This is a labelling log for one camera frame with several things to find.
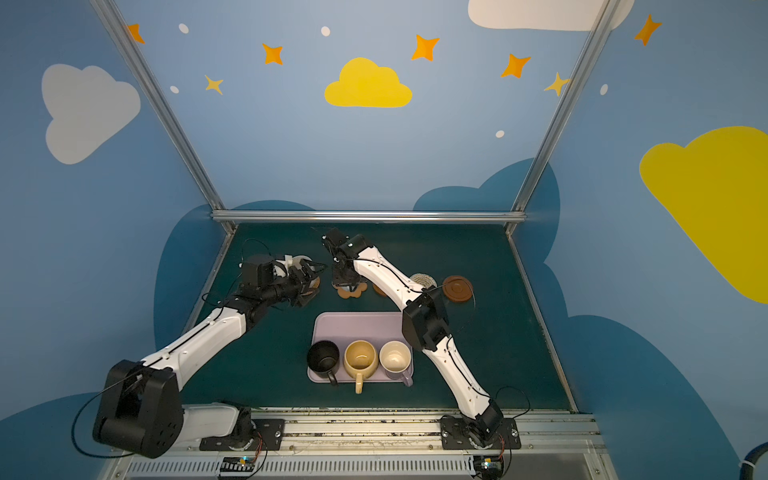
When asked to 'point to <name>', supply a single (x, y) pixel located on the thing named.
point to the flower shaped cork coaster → (356, 293)
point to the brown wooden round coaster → (457, 288)
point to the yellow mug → (361, 359)
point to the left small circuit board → (238, 465)
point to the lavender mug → (395, 358)
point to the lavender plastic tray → (345, 327)
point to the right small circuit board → (488, 467)
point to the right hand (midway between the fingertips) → (346, 278)
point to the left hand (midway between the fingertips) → (324, 274)
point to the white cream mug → (291, 261)
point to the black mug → (323, 359)
